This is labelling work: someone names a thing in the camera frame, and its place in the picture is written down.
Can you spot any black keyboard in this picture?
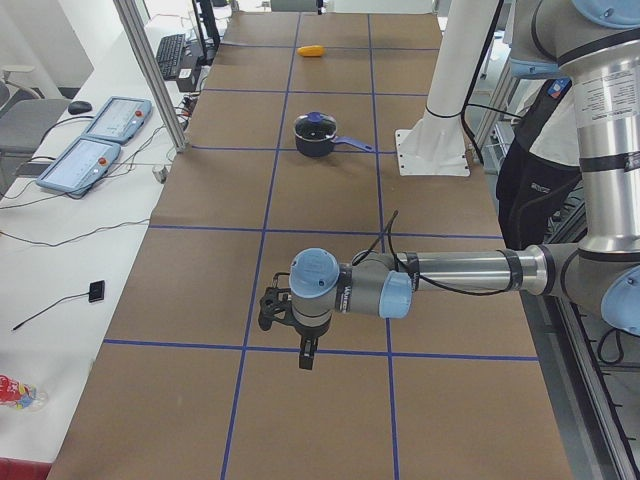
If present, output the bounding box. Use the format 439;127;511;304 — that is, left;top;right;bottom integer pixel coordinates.
156;34;185;80

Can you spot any red snack packet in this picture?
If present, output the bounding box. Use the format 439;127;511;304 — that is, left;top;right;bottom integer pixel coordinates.
0;375;48;411

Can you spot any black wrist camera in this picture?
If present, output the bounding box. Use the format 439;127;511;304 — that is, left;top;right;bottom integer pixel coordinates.
258;286;295;331

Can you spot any aluminium frame post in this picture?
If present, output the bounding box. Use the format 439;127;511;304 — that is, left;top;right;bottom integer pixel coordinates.
113;0;187;153

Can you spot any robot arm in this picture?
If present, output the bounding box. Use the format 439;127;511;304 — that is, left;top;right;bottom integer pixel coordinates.
285;1;639;369

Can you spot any small black square sensor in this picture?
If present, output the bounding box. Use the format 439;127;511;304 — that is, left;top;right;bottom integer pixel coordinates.
88;280;106;303

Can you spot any black computer mouse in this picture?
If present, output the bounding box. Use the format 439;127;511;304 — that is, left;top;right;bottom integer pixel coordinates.
67;100;93;115

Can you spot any teach pendant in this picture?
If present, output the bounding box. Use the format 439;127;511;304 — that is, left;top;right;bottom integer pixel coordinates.
83;96;152;145
36;136;121;198

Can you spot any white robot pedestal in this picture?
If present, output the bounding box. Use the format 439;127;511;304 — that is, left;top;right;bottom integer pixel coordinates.
395;0;503;177

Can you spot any yellow corn cob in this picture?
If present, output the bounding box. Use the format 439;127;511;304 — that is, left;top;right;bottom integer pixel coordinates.
296;45;325;58

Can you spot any upper teach pendant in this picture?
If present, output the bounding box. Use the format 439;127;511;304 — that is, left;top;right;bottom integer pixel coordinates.
83;96;152;145

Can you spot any lower teach pendant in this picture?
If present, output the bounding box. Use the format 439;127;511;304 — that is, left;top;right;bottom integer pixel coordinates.
36;136;121;198

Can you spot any grey office chair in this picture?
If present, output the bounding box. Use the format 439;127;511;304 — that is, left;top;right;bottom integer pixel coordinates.
1;65;71;184

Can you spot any glass pot lid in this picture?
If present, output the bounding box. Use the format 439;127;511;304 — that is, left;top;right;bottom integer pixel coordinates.
294;111;337;141

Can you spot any dark blue saucepan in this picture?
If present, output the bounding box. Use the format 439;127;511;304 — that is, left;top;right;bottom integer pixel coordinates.
294;118;374;158

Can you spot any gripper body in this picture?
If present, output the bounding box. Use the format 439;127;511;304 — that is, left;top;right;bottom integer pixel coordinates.
292;295;332;336

